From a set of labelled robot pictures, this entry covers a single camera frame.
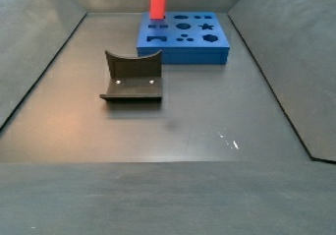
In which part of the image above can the blue shape-sorting block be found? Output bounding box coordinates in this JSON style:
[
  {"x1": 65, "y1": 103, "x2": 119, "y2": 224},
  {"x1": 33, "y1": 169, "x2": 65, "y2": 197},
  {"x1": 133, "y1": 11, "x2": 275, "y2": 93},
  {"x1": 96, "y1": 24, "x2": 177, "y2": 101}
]
[{"x1": 136, "y1": 12, "x2": 229, "y2": 65}]

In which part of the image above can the red rectangular peg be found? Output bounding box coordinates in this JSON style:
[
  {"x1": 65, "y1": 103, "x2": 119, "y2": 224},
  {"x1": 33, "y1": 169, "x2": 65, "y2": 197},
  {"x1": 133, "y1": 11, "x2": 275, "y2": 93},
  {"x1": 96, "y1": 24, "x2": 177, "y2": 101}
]
[{"x1": 149, "y1": 0, "x2": 167, "y2": 20}]

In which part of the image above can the black curved bracket stand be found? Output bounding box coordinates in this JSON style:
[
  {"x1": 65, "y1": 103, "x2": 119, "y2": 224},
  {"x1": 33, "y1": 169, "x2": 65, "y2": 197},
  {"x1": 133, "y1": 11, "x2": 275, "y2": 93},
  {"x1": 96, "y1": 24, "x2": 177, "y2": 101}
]
[{"x1": 100, "y1": 51, "x2": 163, "y2": 101}]

